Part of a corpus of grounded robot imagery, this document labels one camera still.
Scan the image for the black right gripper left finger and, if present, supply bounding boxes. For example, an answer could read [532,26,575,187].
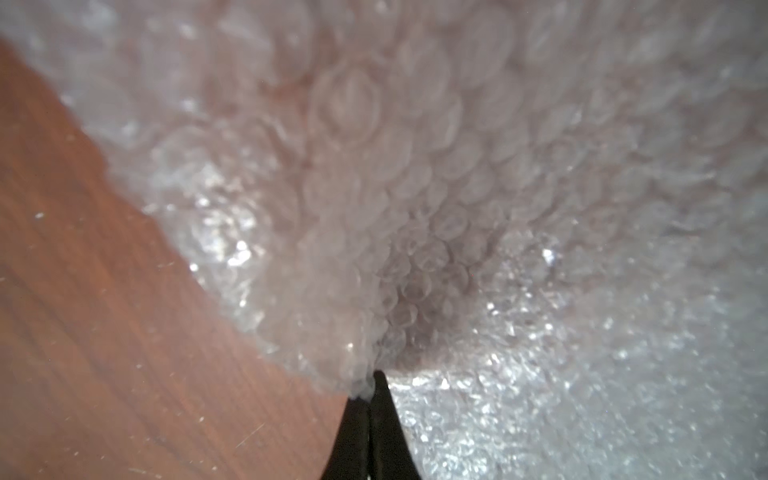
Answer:
[320,398,370,480]

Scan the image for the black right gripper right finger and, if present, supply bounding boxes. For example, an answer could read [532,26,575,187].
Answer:
[369,370,421,480]

